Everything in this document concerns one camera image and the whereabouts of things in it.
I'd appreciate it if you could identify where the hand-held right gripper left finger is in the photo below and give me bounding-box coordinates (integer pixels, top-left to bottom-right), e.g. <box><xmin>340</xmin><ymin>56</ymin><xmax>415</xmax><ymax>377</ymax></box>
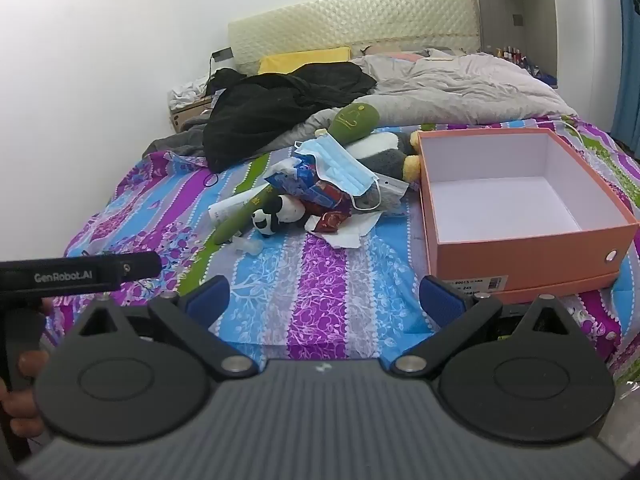
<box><xmin>75</xmin><ymin>275</ymin><xmax>260</xmax><ymax>380</ymax></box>

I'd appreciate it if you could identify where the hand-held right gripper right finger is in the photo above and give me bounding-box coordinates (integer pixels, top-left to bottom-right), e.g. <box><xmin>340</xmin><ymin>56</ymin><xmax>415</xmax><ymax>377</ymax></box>
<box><xmin>391</xmin><ymin>275</ymin><xmax>573</xmax><ymax>377</ymax></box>

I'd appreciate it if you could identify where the orange cardboard box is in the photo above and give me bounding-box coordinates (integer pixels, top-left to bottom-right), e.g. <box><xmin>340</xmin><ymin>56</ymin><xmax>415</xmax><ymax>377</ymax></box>
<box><xmin>416</xmin><ymin>127</ymin><xmax>640</xmax><ymax>306</ymax></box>

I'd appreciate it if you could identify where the small panda plush toy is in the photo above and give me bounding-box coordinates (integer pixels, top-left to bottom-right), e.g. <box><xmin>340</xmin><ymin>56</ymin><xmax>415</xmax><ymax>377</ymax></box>
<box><xmin>250</xmin><ymin>195</ymin><xmax>308</xmax><ymax>237</ymax></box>

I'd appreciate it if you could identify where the blue plastic bag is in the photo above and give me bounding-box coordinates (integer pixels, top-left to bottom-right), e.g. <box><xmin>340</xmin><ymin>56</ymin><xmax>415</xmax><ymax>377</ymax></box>
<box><xmin>264</xmin><ymin>155</ymin><xmax>351</xmax><ymax>211</ymax></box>

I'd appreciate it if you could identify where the person's left hand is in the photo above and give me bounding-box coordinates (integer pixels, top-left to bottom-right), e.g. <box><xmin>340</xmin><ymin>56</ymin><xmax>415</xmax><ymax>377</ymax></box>
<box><xmin>0</xmin><ymin>351</ymin><xmax>51</xmax><ymax>439</ymax></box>

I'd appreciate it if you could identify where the small clear plastic piece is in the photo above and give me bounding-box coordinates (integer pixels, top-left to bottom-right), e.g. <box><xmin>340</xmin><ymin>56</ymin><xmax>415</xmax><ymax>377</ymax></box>
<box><xmin>231</xmin><ymin>236</ymin><xmax>263</xmax><ymax>259</ymax></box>

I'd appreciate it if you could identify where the white tube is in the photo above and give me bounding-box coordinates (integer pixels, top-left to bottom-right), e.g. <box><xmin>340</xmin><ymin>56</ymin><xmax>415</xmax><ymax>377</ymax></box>
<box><xmin>207</xmin><ymin>182</ymin><xmax>273</xmax><ymax>223</ymax></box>

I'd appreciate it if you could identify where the white tissue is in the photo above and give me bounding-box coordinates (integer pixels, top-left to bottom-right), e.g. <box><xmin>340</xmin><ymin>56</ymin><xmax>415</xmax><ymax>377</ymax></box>
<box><xmin>305</xmin><ymin>207</ymin><xmax>386</xmax><ymax>248</ymax></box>

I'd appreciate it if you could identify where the floral striped bedsheet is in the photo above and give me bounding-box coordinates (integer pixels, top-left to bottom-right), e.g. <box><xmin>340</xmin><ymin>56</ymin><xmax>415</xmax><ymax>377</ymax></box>
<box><xmin>45</xmin><ymin>115</ymin><xmax>640</xmax><ymax>391</ymax></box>

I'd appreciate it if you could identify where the clear plastic zip bag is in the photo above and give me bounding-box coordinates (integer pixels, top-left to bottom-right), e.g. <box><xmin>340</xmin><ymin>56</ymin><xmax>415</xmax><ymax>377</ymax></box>
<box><xmin>350</xmin><ymin>172</ymin><xmax>411</xmax><ymax>213</ymax></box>

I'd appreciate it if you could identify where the red foil packet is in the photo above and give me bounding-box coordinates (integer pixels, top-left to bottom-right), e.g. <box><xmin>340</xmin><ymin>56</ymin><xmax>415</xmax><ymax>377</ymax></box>
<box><xmin>312</xmin><ymin>210</ymin><xmax>351</xmax><ymax>233</ymax></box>

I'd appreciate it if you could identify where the grey penguin plush toy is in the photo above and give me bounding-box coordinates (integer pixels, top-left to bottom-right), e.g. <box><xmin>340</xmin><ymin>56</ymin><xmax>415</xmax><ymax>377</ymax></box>
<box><xmin>345</xmin><ymin>130</ymin><xmax>423</xmax><ymax>181</ymax></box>

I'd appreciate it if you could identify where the blue face mask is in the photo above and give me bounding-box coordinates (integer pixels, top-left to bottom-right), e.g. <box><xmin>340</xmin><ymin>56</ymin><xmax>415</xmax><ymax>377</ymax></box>
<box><xmin>294</xmin><ymin>136</ymin><xmax>381</xmax><ymax>211</ymax></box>

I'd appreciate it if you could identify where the brown cardboard box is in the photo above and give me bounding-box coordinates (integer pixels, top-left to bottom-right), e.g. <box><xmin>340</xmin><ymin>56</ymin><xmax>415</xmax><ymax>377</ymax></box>
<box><xmin>169</xmin><ymin>95</ymin><xmax>216</xmax><ymax>133</ymax></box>

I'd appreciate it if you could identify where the black clothing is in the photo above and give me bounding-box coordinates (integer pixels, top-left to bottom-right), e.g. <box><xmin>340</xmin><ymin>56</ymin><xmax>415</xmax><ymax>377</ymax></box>
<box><xmin>202</xmin><ymin>66</ymin><xmax>378</xmax><ymax>173</ymax></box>

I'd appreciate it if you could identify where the long green plush toy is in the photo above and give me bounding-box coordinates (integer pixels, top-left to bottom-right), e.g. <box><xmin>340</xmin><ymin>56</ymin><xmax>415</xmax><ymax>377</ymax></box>
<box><xmin>212</xmin><ymin>102</ymin><xmax>382</xmax><ymax>247</ymax></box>

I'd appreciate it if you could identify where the white cloth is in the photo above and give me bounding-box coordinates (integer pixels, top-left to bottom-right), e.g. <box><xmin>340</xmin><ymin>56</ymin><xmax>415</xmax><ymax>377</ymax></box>
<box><xmin>167</xmin><ymin>77</ymin><xmax>213</xmax><ymax>108</ymax></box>

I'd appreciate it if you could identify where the grey duvet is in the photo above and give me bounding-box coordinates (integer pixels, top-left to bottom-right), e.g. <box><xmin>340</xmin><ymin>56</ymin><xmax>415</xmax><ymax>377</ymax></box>
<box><xmin>145</xmin><ymin>49</ymin><xmax>578</xmax><ymax>158</ymax></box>

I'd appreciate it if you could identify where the pink pillow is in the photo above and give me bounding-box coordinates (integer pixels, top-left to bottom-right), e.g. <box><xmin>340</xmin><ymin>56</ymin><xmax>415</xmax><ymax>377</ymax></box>
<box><xmin>362</xmin><ymin>50</ymin><xmax>433</xmax><ymax>63</ymax></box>

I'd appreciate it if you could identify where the yellow pillow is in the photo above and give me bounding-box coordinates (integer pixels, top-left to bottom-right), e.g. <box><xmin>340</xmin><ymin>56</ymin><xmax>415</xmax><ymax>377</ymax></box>
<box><xmin>257</xmin><ymin>46</ymin><xmax>353</xmax><ymax>75</ymax></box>

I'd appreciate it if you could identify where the row of small bottles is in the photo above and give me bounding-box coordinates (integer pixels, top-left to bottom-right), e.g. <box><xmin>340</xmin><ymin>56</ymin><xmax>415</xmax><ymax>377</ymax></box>
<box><xmin>492</xmin><ymin>46</ymin><xmax>531</xmax><ymax>68</ymax></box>

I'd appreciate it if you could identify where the blue curtain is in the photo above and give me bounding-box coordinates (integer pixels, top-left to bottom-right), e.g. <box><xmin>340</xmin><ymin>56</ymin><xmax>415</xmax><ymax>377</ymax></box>
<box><xmin>612</xmin><ymin>0</ymin><xmax>640</xmax><ymax>146</ymax></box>

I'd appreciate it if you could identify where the cream padded headboard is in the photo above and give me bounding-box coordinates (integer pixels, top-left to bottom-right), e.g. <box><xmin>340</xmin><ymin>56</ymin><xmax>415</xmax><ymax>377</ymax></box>
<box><xmin>227</xmin><ymin>0</ymin><xmax>483</xmax><ymax>76</ymax></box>

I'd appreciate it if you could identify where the white cabinet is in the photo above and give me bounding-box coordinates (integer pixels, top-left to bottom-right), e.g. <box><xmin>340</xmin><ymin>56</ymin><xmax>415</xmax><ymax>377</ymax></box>
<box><xmin>472</xmin><ymin>0</ymin><xmax>626</xmax><ymax>81</ymax></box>

